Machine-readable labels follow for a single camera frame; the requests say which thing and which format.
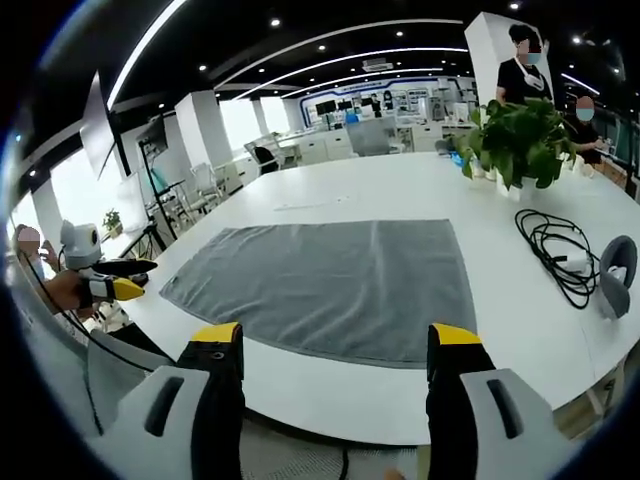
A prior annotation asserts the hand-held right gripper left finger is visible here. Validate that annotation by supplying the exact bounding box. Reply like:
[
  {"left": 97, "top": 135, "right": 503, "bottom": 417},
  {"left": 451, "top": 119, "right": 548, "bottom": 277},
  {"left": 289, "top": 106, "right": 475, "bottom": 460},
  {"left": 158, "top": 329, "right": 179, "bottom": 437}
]
[{"left": 85, "top": 322, "right": 245, "bottom": 480}]

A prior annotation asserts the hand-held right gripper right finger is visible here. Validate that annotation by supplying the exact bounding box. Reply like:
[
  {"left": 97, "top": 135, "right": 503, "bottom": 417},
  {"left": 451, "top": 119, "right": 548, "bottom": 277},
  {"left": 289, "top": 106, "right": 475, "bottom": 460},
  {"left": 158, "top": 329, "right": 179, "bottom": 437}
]
[{"left": 426, "top": 322, "right": 576, "bottom": 480}]

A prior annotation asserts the grey towel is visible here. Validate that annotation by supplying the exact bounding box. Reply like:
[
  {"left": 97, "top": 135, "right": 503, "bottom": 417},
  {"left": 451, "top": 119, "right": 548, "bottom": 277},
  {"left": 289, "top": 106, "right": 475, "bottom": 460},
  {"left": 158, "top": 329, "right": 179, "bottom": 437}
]
[{"left": 158, "top": 218, "right": 479, "bottom": 370}]

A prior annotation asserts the person's left hand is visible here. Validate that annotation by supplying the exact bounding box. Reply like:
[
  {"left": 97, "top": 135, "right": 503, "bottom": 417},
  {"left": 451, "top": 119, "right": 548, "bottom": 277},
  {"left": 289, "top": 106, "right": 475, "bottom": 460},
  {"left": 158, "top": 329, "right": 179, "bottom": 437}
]
[{"left": 42, "top": 272, "right": 96, "bottom": 319}]

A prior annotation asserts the small potted plant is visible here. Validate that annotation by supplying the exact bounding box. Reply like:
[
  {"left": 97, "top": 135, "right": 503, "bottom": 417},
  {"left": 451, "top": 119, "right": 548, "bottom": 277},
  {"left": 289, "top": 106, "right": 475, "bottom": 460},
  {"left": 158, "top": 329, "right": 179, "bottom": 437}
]
[{"left": 102, "top": 208, "right": 124, "bottom": 236}]

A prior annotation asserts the black tripod stand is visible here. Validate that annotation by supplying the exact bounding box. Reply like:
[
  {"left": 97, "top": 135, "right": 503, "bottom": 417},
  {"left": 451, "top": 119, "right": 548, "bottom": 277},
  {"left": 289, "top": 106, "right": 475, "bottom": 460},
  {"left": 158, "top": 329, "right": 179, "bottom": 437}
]
[{"left": 134, "top": 115, "right": 180, "bottom": 251}]

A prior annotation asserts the white office chair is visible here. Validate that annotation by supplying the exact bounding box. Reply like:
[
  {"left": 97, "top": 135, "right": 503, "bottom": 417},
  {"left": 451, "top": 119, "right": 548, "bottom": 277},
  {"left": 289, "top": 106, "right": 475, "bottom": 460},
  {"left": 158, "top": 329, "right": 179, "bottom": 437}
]
[{"left": 189, "top": 162, "right": 224, "bottom": 211}]

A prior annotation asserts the white power adapter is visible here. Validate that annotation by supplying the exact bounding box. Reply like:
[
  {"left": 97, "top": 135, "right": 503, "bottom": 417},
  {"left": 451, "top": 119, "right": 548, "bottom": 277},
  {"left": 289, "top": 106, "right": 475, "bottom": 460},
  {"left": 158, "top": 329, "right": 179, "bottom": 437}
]
[{"left": 555, "top": 252, "right": 592, "bottom": 269}]

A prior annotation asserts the grey and white headset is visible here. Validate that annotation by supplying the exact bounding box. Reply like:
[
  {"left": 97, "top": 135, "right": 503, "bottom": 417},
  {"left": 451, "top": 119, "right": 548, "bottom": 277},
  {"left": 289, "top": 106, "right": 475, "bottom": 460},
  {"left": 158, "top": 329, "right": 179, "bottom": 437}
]
[{"left": 598, "top": 234, "right": 639, "bottom": 321}]

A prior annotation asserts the white table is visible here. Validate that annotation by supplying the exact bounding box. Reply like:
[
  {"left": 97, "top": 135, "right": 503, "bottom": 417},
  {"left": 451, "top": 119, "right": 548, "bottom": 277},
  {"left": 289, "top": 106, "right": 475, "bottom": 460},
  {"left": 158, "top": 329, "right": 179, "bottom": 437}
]
[{"left": 102, "top": 151, "right": 640, "bottom": 447}]

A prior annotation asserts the green potted plant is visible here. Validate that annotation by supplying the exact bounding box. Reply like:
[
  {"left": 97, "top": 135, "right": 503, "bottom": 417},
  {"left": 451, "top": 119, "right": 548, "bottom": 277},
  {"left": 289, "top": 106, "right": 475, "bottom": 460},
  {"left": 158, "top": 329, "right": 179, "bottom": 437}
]
[{"left": 452, "top": 97, "right": 579, "bottom": 194}]

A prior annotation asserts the grey fabric panel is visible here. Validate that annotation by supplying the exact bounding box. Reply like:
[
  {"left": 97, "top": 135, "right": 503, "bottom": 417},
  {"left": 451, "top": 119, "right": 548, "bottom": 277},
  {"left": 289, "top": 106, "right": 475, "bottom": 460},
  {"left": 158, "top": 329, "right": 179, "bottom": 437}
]
[{"left": 346, "top": 117, "right": 396, "bottom": 158}]

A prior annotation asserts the black coiled cable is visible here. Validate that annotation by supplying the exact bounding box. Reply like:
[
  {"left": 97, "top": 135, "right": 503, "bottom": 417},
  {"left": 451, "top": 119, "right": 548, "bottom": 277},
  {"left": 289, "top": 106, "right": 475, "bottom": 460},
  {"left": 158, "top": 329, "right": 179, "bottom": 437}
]
[{"left": 514, "top": 208, "right": 601, "bottom": 310}]

